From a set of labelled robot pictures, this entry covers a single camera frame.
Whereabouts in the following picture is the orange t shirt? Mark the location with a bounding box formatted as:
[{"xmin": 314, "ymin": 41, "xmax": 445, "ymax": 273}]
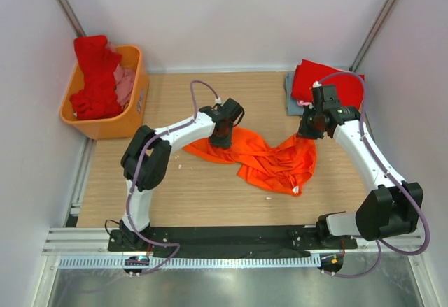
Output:
[{"xmin": 183, "ymin": 127, "xmax": 317, "ymax": 197}]

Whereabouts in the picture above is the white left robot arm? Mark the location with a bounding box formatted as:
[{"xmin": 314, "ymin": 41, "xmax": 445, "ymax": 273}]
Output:
[{"xmin": 108, "ymin": 98, "xmax": 245, "ymax": 252}]

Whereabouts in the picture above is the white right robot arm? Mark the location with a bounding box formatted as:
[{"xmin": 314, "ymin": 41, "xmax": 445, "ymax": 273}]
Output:
[{"xmin": 297, "ymin": 83, "xmax": 424, "ymax": 241}]

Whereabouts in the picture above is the folded pink t shirt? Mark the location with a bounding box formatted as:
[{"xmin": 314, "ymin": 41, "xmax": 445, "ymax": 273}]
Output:
[{"xmin": 297, "ymin": 100, "xmax": 312, "ymax": 107}]

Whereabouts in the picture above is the folded red t shirt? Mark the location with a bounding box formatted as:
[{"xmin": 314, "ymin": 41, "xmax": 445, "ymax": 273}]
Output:
[{"xmin": 290, "ymin": 59, "xmax": 364, "ymax": 109}]

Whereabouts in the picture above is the folded grey t shirt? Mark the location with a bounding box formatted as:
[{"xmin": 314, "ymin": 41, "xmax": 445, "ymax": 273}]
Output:
[{"xmin": 283, "ymin": 71, "xmax": 304, "ymax": 116}]

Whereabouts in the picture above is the orange plastic basket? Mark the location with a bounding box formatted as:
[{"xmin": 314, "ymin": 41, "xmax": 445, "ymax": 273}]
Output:
[{"xmin": 59, "ymin": 45, "xmax": 149, "ymax": 140}]

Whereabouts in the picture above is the crumpled pink t shirt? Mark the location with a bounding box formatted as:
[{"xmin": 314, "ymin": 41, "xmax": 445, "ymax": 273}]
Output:
[{"xmin": 105, "ymin": 41, "xmax": 136, "ymax": 110}]

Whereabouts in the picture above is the crumpled red t shirt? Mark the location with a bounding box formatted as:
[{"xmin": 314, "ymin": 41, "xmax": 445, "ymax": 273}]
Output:
[{"xmin": 69, "ymin": 35, "xmax": 123, "ymax": 120}]

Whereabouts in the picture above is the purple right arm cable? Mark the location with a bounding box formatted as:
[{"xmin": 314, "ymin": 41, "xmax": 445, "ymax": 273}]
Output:
[{"xmin": 314, "ymin": 71, "xmax": 431, "ymax": 278}]

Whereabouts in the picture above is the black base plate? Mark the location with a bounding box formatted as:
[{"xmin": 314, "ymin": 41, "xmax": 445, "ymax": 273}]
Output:
[{"xmin": 108, "ymin": 225, "xmax": 358, "ymax": 259}]

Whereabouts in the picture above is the white slotted cable duct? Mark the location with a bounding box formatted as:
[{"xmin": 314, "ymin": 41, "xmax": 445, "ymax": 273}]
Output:
[{"xmin": 58, "ymin": 254, "xmax": 321, "ymax": 269}]

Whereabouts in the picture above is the right corner aluminium post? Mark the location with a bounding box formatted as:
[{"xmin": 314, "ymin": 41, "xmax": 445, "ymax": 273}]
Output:
[{"xmin": 349, "ymin": 0, "xmax": 399, "ymax": 72}]

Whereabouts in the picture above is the corner aluminium post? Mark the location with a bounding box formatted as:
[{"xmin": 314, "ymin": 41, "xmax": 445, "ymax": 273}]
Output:
[
  {"xmin": 56, "ymin": 0, "xmax": 86, "ymax": 37},
  {"xmin": 349, "ymin": 0, "xmax": 399, "ymax": 72}
]

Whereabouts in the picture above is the aluminium frame rail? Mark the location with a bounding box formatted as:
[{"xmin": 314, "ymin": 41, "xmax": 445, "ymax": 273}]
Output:
[{"xmin": 42, "ymin": 227, "xmax": 120, "ymax": 256}]

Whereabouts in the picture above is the left corner aluminium post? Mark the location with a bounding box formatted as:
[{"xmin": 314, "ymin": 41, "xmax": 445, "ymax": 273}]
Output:
[{"xmin": 56, "ymin": 0, "xmax": 86, "ymax": 37}]

